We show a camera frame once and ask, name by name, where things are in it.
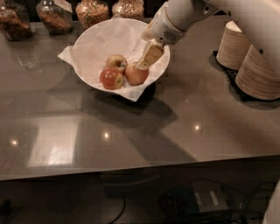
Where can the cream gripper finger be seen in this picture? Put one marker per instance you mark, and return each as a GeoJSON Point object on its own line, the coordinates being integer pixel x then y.
{"type": "Point", "coordinates": [147, 34]}
{"type": "Point", "coordinates": [152, 52]}

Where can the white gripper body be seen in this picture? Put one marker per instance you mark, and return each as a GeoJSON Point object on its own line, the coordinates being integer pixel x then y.
{"type": "Point", "coordinates": [165, 26]}

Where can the red apple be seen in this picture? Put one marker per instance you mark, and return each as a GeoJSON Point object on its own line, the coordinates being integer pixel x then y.
{"type": "Point", "coordinates": [135, 76]}
{"type": "Point", "coordinates": [111, 78]}

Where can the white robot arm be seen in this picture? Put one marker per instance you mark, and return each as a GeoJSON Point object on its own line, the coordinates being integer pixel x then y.
{"type": "Point", "coordinates": [259, 20]}

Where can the yellow-red apple back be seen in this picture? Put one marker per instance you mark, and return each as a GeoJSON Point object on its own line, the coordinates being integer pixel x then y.
{"type": "Point", "coordinates": [117, 61]}

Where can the white bowl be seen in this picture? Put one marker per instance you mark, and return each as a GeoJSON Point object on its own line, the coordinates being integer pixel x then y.
{"type": "Point", "coordinates": [114, 36]}

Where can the glass jar oats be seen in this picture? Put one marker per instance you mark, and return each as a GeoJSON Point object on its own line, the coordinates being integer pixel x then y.
{"type": "Point", "coordinates": [133, 9]}

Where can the white paper liner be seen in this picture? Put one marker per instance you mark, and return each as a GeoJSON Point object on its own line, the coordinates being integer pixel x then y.
{"type": "Point", "coordinates": [127, 91]}

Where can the glass jar light cereal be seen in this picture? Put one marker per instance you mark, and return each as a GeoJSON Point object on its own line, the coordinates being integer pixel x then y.
{"type": "Point", "coordinates": [91, 12]}

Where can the back stack paper bowls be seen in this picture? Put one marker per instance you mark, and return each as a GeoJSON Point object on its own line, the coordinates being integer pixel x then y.
{"type": "Point", "coordinates": [233, 47]}

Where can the black rubber mat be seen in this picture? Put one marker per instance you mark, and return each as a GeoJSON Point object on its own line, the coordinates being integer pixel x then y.
{"type": "Point", "coordinates": [231, 75]}

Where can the glass jar labelled granola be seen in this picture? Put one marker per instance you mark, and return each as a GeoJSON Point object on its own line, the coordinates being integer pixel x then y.
{"type": "Point", "coordinates": [56, 19]}

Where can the glass jar dark granola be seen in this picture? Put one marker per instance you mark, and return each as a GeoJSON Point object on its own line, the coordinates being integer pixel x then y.
{"type": "Point", "coordinates": [14, 21]}

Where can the black power box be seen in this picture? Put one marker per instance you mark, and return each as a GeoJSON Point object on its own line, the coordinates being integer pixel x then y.
{"type": "Point", "coordinates": [197, 198]}

